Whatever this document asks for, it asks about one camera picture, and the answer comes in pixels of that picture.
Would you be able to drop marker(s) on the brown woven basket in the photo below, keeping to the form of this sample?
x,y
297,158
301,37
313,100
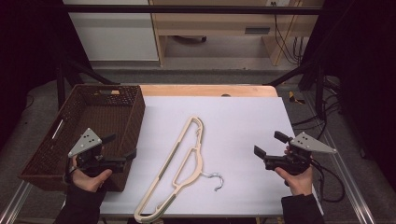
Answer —
x,y
93,115

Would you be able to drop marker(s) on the beige chair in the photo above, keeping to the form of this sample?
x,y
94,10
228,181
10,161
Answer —
x,y
214,25

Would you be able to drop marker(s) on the beige clothes hanger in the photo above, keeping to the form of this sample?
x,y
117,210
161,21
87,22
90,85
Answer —
x,y
169,163

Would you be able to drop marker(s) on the person's right hand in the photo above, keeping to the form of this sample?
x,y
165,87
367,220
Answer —
x,y
300,184

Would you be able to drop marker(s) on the black metal frame strut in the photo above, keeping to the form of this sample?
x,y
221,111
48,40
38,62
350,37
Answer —
x,y
318,90
60,84

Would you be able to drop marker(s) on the yellow and black tool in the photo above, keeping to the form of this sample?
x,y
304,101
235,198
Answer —
x,y
294,98

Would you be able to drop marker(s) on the aluminium rail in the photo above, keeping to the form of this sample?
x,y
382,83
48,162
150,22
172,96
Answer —
x,y
14,202
348,183

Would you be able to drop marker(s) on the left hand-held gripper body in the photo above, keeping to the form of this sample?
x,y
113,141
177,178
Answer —
x,y
85,143

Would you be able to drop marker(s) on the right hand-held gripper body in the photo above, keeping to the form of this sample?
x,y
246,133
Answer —
x,y
297,160

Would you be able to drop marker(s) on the black horizontal frame bar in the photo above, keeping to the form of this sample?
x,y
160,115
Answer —
x,y
186,9

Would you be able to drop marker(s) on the white cabinet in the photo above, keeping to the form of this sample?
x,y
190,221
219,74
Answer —
x,y
115,34

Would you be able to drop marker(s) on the person's left hand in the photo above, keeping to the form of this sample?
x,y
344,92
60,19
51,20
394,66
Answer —
x,y
88,183

